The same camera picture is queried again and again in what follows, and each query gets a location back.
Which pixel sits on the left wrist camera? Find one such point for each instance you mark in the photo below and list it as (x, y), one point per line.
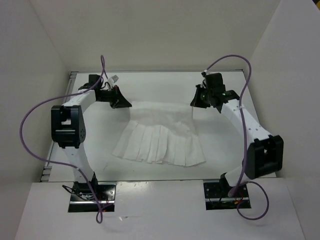
(111, 81)

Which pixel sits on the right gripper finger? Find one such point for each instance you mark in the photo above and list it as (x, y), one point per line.
(198, 93)
(199, 104)

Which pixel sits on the white pleated skirt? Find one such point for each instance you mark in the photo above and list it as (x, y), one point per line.
(160, 133)

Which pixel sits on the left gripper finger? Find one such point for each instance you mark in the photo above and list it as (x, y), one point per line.
(121, 100)
(115, 106)

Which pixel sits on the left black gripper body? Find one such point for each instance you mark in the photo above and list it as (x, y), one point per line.
(108, 96)

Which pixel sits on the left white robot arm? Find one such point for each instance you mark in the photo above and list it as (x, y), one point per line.
(68, 125)

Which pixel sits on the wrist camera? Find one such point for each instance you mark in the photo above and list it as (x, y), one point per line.
(111, 81)
(213, 82)

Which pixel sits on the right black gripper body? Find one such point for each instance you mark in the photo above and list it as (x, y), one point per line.
(205, 96)

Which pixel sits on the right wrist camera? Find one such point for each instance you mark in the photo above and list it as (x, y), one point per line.
(213, 82)

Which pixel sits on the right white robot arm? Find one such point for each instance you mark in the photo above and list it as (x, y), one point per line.
(263, 152)

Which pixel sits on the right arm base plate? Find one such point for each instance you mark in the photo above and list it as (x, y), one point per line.
(216, 199)

